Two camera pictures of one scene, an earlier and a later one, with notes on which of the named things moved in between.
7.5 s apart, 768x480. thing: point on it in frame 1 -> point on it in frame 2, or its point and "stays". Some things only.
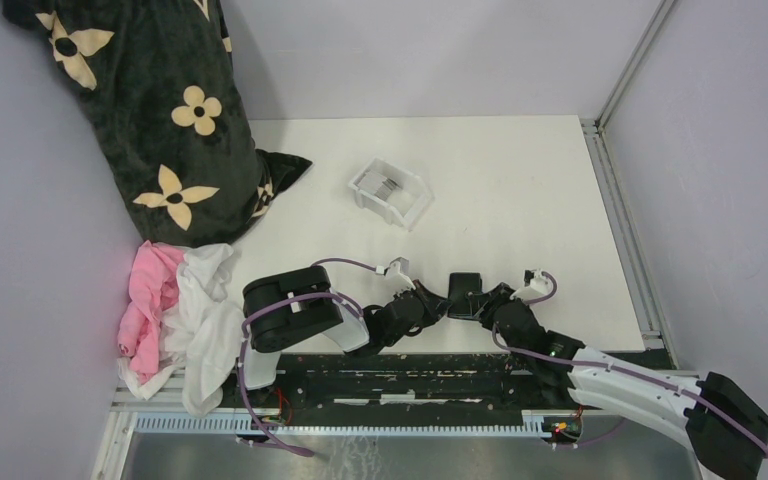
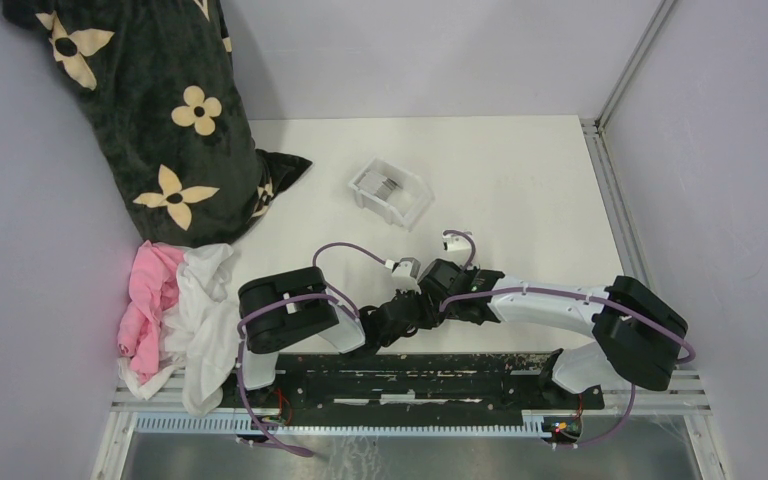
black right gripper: [484, 303] -> [471, 272]
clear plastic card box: [391, 192] stays
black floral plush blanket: [158, 81] stays
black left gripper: [435, 305] stays
